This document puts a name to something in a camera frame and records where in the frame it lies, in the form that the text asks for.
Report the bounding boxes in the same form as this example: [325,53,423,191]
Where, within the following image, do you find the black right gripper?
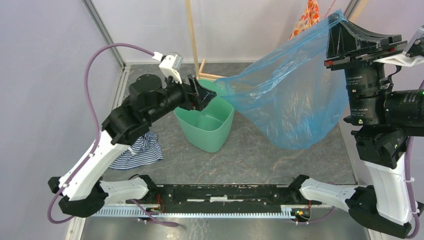
[322,10,407,123]

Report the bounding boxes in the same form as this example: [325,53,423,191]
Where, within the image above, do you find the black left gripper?
[146,71,218,125]

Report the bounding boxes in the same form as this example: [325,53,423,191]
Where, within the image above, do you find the green plastic trash bin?
[173,79,235,153]

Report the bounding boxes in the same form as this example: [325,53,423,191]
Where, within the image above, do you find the blue plastic trash bag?
[214,10,348,150]

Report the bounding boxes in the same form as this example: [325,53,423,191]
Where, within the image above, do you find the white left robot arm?
[47,74,217,218]

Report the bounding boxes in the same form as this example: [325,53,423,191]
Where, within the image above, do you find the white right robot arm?
[324,20,424,239]

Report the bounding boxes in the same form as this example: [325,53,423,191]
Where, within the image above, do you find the pink clothes hanger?
[323,0,337,18]

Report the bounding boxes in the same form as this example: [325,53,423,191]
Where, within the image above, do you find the floral orange cloth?
[289,0,321,40]

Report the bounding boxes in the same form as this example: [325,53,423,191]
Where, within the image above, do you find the blue striped cloth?
[109,131,165,170]

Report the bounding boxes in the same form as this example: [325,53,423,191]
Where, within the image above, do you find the wooden clothes rack frame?
[184,0,229,82]

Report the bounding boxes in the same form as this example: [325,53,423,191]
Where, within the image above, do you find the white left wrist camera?
[152,51,184,85]

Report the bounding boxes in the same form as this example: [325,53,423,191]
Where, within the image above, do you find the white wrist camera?
[152,51,184,85]
[377,25,424,67]

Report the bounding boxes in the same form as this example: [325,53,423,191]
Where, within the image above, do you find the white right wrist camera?
[377,25,424,67]

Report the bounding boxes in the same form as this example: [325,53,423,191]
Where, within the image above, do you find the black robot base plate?
[137,175,322,214]

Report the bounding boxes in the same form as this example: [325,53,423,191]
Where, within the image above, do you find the white slotted cable duct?
[86,205,299,220]

